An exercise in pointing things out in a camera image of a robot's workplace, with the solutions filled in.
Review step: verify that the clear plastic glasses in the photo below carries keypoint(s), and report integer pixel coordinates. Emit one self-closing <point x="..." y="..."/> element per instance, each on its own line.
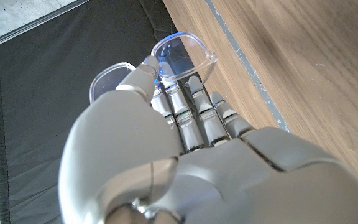
<point x="182" y="53"/>

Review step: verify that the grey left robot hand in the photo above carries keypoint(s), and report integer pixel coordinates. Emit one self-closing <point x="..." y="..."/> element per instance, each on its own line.
<point x="228" y="186"/>

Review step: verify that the grey tape line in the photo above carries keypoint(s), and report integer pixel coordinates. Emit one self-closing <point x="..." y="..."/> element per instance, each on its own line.
<point x="248" y="67"/>

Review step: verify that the grey backdrop crossbar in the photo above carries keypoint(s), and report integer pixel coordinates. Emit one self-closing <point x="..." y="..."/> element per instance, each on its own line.
<point x="26" y="27"/>

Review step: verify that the dark grey fabric mat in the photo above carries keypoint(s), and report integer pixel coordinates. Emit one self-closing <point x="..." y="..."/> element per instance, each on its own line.
<point x="42" y="93"/>

